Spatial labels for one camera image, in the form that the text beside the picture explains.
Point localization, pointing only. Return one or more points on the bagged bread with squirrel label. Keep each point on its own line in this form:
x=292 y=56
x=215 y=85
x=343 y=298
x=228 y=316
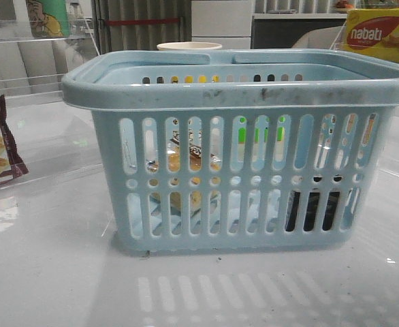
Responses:
x=184 y=159

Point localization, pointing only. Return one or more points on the light blue plastic basket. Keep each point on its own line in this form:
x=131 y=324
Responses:
x=265 y=112

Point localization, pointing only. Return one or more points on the white cabinet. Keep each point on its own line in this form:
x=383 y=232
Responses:
x=228 y=23

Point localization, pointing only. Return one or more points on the yellow nabati wafer box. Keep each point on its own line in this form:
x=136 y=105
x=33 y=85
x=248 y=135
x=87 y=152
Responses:
x=373 y=32

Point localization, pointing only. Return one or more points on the black tissue pack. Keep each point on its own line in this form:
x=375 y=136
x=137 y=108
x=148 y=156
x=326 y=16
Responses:
x=309 y=204

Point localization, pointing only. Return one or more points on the cream paper cup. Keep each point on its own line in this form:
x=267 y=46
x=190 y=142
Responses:
x=187 y=46

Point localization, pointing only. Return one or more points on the green cartoon snack bag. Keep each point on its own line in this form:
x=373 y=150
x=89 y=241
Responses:
x=48 y=18

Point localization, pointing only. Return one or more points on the clear acrylic display shelf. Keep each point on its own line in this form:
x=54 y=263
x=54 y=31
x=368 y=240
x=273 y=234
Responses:
x=31 y=68

